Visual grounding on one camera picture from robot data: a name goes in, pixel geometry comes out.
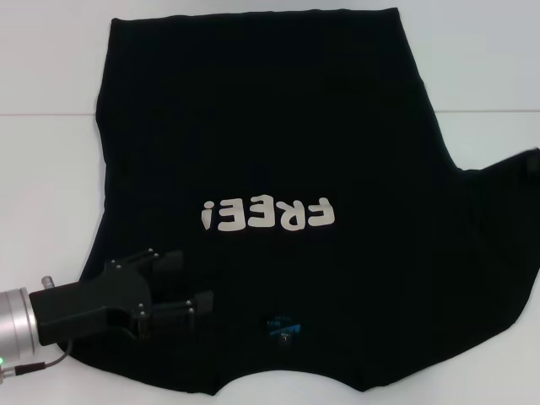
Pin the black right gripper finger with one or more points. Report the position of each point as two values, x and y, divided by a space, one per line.
533 164

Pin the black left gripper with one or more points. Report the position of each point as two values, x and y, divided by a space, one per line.
84 304

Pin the black shirt with FREE print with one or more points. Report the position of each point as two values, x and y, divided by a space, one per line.
274 126

